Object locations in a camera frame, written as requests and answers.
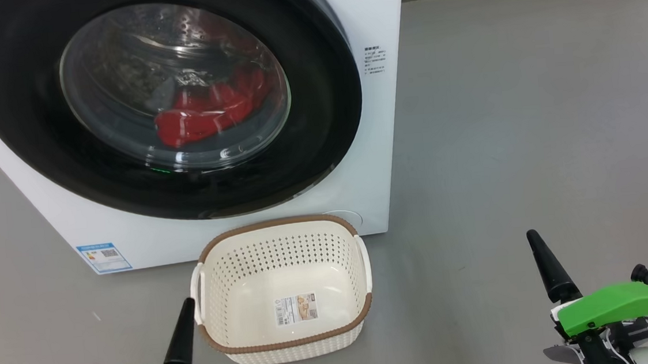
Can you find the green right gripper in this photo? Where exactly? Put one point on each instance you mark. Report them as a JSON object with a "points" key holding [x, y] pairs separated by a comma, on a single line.
{"points": [[611, 305]]}

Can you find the red garment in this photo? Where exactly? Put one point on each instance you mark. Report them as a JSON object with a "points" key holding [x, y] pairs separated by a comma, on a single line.
{"points": [[192, 126]]}

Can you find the black round glass washer door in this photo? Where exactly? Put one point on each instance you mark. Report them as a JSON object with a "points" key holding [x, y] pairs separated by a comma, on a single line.
{"points": [[18, 113]]}

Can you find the cream basket with brown rim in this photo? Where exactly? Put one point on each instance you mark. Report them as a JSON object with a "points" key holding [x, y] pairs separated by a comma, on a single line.
{"points": [[241, 304]]}

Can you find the white product label sticker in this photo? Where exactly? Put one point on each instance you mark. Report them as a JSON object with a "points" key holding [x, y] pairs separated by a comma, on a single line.
{"points": [[296, 310]]}

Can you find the white front-load washing machine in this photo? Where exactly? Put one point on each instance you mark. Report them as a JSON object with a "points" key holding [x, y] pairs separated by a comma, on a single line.
{"points": [[367, 144]]}

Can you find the blue energy label sticker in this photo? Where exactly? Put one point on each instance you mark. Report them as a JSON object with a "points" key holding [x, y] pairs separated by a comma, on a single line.
{"points": [[104, 258]]}

